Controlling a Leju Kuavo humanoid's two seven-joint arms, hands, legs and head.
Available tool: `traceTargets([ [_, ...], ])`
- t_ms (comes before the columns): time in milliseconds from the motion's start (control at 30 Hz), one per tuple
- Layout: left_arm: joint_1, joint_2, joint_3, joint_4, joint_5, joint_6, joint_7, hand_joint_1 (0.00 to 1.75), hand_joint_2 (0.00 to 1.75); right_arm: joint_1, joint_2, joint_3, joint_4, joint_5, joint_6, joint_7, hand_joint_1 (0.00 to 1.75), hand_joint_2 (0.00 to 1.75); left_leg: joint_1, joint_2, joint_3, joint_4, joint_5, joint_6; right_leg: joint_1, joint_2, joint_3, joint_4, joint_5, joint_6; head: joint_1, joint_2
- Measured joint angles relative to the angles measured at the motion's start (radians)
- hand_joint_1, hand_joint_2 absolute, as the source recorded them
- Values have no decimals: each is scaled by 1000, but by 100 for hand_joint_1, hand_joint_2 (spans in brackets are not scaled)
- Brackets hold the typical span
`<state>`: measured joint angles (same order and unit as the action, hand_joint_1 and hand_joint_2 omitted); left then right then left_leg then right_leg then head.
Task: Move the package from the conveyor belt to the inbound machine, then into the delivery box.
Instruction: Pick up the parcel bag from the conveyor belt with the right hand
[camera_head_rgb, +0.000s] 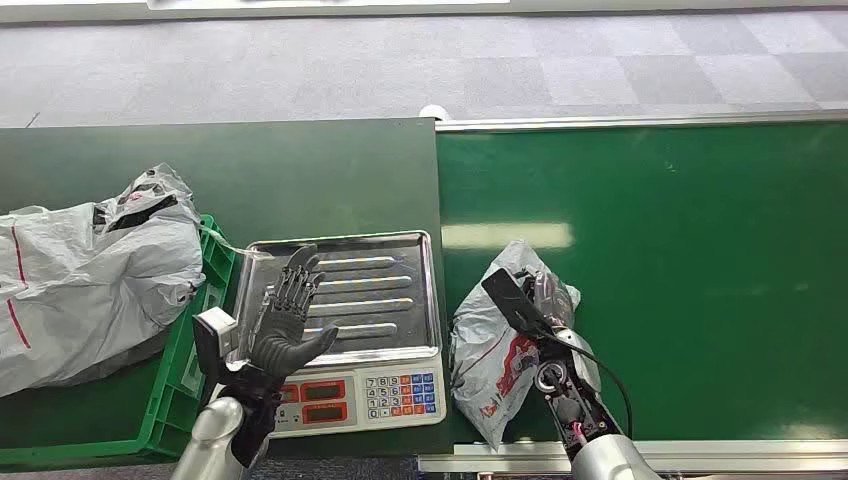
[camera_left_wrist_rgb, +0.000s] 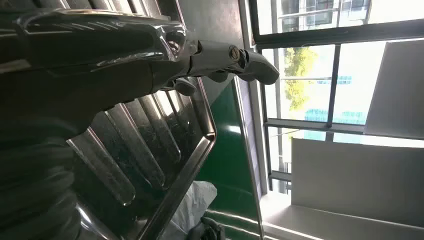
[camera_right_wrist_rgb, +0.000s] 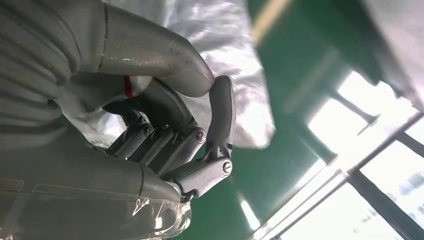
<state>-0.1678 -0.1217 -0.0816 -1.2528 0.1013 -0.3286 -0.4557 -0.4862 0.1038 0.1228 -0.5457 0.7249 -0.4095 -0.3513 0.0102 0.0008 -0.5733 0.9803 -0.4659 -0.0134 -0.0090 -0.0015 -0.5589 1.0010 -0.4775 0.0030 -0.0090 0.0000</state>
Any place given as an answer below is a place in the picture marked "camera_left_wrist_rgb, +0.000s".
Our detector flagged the grey plastic mailer package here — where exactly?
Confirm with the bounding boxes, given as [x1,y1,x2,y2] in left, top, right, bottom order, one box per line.
[158,180,219,240]

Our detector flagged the green conveyor belt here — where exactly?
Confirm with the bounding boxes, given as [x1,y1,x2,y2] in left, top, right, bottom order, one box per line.
[194,77,267,240]

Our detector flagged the electronic scale with steel tray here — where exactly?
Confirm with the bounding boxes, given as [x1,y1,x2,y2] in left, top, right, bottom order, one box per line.
[0,0,219,240]

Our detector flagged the white board panel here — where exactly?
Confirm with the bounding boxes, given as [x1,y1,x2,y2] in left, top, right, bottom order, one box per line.
[363,39,424,141]
[290,137,424,230]

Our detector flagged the dark window frame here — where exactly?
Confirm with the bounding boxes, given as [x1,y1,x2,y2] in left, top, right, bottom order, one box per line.
[248,0,424,196]

